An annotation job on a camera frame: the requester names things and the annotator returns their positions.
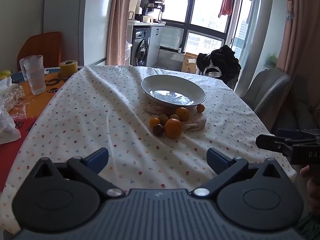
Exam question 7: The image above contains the black countertop shelf rack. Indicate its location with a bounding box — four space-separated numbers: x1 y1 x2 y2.
146 0 165 23

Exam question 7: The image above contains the black clothes pile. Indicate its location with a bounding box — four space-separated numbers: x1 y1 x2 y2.
196 45 241 89

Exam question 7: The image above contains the peeled pomelo segment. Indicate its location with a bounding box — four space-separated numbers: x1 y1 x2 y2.
181 112 207 132
143 98 175 115

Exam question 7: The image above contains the clear glass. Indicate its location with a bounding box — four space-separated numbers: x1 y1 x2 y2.
24 55 46 95
19 57 28 81

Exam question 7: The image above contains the pink curtain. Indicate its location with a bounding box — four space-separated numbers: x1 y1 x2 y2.
106 0 130 66
276 0 320 106

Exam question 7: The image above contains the pink curtain left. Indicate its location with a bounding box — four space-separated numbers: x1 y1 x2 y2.
106 0 130 66

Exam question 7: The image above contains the white plate blue rim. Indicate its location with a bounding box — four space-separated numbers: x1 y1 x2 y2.
140 75 206 108

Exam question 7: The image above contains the small kumquat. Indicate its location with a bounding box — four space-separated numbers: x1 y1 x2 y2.
196 104 205 113
149 118 161 128

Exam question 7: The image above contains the cardboard box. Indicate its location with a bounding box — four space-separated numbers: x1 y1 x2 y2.
181 53 199 74

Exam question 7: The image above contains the yellow lemon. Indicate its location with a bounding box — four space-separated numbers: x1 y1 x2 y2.
0 70 12 80

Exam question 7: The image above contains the plastic snack bag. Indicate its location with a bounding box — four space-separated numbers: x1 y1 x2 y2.
1 76 26 121

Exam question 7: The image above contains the red hanging towel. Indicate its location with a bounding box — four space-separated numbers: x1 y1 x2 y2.
218 0 233 18

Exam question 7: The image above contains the brown longan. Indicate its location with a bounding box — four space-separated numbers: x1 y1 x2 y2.
158 114 169 126
170 114 180 120

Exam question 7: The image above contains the yellow tape roll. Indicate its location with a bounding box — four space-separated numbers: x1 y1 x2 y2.
59 60 78 79

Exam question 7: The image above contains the floral white tablecloth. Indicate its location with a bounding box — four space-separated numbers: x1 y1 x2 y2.
1 66 296 233

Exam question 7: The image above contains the orange cat table mat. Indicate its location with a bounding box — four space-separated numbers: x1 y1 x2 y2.
9 68 66 119

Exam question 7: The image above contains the pink curtain right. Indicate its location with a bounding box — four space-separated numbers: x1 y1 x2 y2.
276 0 320 106

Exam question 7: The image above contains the orange wooden chair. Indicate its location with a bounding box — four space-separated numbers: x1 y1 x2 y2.
17 32 62 71

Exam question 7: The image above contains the right hand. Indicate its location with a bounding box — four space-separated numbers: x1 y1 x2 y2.
300 165 319 215

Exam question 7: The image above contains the white refrigerator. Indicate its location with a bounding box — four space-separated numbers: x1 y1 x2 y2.
43 0 112 66

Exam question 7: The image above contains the white cabinet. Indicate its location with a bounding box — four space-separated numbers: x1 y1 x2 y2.
146 25 164 67

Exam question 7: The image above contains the clear glass front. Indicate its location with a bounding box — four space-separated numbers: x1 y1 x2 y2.
24 55 46 95

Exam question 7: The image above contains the large orange mandarin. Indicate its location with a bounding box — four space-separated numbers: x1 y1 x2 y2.
164 119 182 139

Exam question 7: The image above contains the clear glass back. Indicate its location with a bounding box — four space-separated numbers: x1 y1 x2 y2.
19 57 28 81

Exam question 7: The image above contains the grey washing machine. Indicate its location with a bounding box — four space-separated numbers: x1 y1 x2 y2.
131 26 151 67

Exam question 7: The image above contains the grey padded chair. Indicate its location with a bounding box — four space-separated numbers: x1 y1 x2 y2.
242 68 291 131

